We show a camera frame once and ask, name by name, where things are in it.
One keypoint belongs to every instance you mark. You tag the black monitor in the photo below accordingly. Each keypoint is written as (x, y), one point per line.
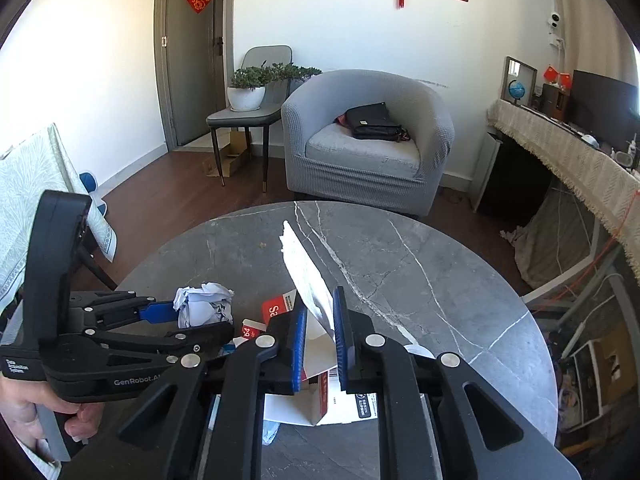
(602, 105)

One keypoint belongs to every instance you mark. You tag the red and white cardboard box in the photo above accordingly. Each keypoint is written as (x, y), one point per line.
(312, 285)

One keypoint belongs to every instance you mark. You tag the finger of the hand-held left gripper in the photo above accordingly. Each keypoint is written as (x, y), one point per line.
(165, 345)
(157, 312)

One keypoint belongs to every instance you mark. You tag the black bag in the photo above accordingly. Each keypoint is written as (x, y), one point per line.
(372, 120)

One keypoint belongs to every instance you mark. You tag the grey tub armchair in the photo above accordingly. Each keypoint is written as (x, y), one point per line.
(365, 155)

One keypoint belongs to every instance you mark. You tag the grey draped cloth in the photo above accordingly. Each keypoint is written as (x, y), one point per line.
(555, 240)

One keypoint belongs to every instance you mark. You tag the white security camera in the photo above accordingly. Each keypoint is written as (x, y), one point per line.
(554, 21)

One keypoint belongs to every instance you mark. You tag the person's left hand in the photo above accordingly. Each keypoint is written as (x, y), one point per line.
(20, 405)

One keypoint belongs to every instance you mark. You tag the small blue globe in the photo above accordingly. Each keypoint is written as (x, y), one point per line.
(516, 90)

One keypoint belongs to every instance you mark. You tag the grey door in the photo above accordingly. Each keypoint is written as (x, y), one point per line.
(190, 70)

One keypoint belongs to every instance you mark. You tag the potted plant in white pot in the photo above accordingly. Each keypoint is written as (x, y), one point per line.
(245, 97)

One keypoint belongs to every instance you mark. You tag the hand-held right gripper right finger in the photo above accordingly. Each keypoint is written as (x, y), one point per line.
(341, 340)

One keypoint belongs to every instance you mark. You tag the pale green patterned tablecloth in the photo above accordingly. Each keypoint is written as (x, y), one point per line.
(35, 195)

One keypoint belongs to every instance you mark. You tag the white paper ball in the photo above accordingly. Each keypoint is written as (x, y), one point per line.
(205, 305)

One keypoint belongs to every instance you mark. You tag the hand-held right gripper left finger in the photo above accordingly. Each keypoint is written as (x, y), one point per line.
(300, 350)

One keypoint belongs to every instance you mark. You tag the small red flags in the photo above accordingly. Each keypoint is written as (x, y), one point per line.
(556, 76)

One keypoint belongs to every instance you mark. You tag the beige fringed table cloth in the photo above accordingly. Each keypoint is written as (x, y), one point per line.
(575, 160)

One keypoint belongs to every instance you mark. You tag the grey dining chair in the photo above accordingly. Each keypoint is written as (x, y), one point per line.
(240, 117)

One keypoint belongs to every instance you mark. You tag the flat cardboard box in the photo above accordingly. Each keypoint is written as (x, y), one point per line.
(230, 157)

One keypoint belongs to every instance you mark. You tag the brown wooden box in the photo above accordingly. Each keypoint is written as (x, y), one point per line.
(555, 102)

